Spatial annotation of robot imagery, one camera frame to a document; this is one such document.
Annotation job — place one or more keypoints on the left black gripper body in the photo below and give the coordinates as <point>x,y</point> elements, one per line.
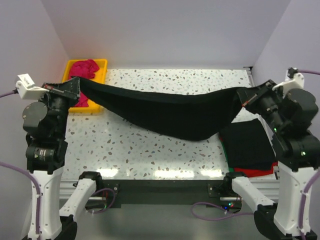
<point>60,91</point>

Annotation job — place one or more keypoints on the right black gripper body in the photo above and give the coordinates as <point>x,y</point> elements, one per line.
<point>253,98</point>

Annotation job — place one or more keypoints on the black t shirt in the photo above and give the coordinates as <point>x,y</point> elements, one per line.
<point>249,135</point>
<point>187,117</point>

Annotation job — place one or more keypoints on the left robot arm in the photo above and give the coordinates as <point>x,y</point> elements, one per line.
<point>45,123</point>

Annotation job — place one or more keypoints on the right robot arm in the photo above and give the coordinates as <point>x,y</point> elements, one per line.
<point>289,113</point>

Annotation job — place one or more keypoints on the pink crumpled t shirt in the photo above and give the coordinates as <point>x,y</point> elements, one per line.
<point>85,69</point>

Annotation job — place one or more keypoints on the yellow plastic bin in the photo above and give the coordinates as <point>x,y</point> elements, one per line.
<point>100,77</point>

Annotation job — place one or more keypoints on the folded black t shirt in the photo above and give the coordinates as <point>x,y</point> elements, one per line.
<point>249,135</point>

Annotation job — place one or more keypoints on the folded red t shirt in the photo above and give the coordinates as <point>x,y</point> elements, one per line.
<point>250,162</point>

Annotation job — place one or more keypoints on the folded green t shirt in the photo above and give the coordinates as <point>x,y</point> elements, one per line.
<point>231,169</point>

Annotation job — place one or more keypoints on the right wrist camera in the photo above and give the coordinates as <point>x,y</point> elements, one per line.
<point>294,80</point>

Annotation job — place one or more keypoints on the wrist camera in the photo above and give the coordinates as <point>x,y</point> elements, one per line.
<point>294,80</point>
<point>27,88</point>

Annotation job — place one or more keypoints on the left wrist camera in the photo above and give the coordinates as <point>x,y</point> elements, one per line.
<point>27,88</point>

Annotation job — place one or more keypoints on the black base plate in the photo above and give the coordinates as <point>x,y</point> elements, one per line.
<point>167,192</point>

